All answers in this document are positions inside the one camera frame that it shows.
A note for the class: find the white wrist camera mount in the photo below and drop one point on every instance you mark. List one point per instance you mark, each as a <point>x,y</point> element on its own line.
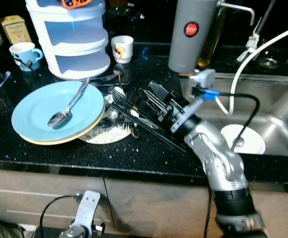
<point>203,79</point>
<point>87,208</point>

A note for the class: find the orange plastic clip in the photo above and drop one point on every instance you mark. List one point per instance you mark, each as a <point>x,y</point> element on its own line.
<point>74,5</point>

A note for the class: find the grey drawer front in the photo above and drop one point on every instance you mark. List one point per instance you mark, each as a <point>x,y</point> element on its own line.
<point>35,179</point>
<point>25,202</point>

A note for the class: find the white cartoon print mug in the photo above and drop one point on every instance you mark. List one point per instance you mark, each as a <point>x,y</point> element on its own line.
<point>122,49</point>

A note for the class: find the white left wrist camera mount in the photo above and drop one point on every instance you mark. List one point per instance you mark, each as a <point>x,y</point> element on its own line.
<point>87,208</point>

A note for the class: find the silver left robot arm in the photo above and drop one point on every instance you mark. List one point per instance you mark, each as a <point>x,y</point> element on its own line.
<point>72,233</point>

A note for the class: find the grey water filter cylinder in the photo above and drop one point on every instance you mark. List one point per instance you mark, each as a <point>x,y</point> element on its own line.
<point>191,49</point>

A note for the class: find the steel faucet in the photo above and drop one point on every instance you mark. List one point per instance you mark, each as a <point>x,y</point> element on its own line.
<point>253,42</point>

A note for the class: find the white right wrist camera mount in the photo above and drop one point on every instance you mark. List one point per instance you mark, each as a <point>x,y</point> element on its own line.
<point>203,79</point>

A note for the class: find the floral patterned plate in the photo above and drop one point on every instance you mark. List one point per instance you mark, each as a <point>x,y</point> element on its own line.
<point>109,135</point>

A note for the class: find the yellow tea box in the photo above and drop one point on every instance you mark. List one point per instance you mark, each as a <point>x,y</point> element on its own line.
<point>15,29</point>

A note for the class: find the white bowl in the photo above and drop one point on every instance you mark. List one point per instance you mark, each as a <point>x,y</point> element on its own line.
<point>253,144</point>

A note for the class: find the light blue plate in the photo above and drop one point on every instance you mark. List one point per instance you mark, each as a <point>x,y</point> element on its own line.
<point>35,109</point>

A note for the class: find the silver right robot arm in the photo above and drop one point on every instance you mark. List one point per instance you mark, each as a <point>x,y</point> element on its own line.
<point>218,163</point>

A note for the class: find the light blue mug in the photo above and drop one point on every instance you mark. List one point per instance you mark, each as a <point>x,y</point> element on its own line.
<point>24,55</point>

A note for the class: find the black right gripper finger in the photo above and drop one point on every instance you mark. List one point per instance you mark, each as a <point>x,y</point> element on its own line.
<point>160,92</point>
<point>156,112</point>

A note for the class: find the stainless steel sink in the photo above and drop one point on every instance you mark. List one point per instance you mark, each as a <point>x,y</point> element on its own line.
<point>278,109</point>

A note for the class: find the olive green crumpled cloth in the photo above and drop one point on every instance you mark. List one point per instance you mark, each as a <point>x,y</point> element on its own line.
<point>2,229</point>

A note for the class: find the cream plate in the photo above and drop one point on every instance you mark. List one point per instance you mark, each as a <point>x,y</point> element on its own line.
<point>59,143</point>

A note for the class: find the olive oil bottle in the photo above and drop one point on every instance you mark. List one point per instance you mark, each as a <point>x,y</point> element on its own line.
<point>211,49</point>

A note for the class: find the white tiered food container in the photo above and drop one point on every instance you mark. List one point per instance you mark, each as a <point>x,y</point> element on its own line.
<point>69,64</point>

